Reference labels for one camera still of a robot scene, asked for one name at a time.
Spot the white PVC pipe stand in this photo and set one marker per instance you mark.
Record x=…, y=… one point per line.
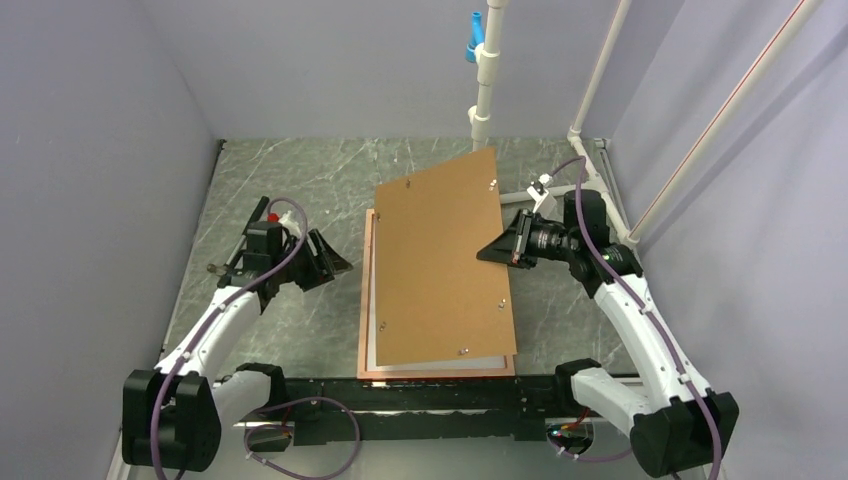
x=561, y=69

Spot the aluminium extrusion frame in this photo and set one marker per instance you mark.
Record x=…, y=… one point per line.
x=436, y=290

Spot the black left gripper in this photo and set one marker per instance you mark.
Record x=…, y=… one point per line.
x=323, y=266

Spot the white pole with red stripe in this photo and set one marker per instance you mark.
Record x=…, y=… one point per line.
x=780, y=40

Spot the blue pipe fitting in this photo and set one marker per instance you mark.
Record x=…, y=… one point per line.
x=476, y=37

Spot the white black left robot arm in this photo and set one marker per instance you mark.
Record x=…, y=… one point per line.
x=173, y=415

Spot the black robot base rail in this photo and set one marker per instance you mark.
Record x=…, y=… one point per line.
x=521, y=408

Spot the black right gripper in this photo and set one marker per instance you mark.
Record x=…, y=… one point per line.
x=512, y=246

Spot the red picture frame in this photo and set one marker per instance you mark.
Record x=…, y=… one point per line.
x=363, y=318

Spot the brown cardboard backing board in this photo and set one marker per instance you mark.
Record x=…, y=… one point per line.
x=435, y=301

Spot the printed photo sheet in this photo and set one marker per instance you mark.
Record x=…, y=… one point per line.
x=397, y=366

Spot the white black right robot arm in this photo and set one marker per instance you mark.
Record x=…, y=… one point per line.
x=680, y=422

